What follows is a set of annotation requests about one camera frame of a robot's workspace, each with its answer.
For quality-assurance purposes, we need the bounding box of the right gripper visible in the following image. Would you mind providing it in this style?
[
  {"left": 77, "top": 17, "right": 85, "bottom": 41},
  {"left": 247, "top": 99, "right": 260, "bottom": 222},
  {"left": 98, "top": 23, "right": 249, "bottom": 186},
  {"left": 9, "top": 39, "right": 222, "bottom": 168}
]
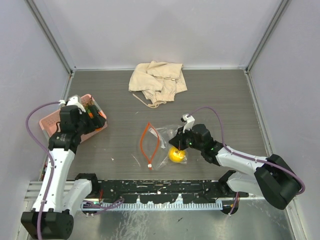
[{"left": 169, "top": 126, "right": 204, "bottom": 152}]

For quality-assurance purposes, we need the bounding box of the fake orange persimmon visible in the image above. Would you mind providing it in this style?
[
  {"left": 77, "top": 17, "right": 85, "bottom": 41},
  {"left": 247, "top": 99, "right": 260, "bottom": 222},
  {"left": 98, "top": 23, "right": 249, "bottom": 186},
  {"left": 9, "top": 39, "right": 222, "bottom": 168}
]
[{"left": 88, "top": 111, "right": 106, "bottom": 131}]

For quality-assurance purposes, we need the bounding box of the fake brown longan bunch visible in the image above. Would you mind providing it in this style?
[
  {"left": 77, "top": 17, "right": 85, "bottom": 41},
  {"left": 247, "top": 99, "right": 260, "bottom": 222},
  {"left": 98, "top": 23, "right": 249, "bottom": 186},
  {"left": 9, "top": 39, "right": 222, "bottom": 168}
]
[{"left": 83, "top": 96, "right": 95, "bottom": 112}]

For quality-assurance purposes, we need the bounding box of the fake lemon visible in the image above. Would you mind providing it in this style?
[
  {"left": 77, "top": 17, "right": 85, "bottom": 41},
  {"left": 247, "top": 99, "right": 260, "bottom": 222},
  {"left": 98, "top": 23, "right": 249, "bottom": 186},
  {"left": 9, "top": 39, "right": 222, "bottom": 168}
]
[{"left": 168, "top": 146, "right": 187, "bottom": 163}]

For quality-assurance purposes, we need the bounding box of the clear zip top bag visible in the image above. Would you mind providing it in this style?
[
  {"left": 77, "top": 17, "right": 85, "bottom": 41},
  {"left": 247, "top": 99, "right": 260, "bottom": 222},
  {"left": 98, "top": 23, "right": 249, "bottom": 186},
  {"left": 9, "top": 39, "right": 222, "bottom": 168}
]
[{"left": 138, "top": 122, "right": 188, "bottom": 171}]

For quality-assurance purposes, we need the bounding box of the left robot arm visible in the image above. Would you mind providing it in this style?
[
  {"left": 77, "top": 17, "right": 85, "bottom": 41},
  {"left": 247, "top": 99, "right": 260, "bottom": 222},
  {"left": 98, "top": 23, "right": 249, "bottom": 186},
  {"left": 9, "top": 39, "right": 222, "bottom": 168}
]
[{"left": 20, "top": 103, "right": 107, "bottom": 240}]

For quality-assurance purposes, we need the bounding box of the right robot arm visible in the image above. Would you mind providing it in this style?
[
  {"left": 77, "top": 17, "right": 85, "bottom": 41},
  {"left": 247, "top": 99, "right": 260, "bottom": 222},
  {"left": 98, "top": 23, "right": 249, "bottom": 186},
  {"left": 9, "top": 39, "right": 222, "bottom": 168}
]
[{"left": 169, "top": 124, "right": 302, "bottom": 210}]

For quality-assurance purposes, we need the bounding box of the pink plastic basket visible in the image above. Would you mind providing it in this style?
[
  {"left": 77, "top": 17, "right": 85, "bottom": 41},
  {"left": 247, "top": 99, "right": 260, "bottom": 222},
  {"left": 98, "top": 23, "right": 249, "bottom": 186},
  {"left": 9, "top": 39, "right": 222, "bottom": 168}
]
[{"left": 39, "top": 94, "right": 108, "bottom": 143}]

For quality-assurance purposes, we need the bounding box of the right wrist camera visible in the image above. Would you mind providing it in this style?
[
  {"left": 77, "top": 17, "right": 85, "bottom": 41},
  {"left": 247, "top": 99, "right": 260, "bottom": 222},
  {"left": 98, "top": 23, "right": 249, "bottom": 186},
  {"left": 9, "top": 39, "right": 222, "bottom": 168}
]
[{"left": 181, "top": 113, "right": 195, "bottom": 133}]

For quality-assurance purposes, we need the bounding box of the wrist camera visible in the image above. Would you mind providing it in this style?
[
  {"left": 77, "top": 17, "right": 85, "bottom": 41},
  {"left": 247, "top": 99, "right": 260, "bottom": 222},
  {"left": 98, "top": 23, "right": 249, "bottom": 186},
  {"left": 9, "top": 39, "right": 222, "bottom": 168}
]
[
  {"left": 59, "top": 95, "right": 86, "bottom": 113},
  {"left": 181, "top": 113, "right": 195, "bottom": 133}
]

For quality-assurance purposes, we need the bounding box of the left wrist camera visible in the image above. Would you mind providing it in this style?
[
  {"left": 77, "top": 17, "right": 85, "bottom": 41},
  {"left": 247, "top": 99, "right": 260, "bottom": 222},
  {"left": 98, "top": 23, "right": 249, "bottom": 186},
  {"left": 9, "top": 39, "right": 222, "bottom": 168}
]
[{"left": 59, "top": 95, "right": 86, "bottom": 113}]

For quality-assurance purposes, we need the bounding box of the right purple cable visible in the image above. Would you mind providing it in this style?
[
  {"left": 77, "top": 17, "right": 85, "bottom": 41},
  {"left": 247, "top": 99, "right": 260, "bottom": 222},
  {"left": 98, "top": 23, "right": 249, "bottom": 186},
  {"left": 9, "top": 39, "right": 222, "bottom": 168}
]
[{"left": 188, "top": 106, "right": 306, "bottom": 216}]

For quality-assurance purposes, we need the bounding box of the beige cloth drawstring bag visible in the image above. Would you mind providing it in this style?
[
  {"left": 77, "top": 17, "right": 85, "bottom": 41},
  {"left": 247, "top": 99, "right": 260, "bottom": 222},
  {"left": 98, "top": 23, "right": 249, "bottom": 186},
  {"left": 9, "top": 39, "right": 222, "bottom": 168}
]
[{"left": 128, "top": 60, "right": 188, "bottom": 109}]

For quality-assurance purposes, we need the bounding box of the grey slotted cable duct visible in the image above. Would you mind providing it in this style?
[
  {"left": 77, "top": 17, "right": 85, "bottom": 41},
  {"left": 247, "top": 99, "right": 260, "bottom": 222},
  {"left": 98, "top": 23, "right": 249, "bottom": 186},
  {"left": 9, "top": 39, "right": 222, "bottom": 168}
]
[{"left": 79, "top": 201, "right": 223, "bottom": 211}]

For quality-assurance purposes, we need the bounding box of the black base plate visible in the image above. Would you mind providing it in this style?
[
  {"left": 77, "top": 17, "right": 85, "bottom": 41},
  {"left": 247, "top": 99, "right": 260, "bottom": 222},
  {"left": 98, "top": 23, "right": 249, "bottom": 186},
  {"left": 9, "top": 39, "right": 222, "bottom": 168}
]
[{"left": 89, "top": 180, "right": 236, "bottom": 204}]

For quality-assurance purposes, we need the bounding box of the aluminium frame rail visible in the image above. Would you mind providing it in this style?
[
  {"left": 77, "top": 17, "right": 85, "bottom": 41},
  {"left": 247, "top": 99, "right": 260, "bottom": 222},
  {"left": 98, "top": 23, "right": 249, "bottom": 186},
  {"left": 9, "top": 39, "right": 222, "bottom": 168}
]
[{"left": 24, "top": 181, "right": 74, "bottom": 202}]

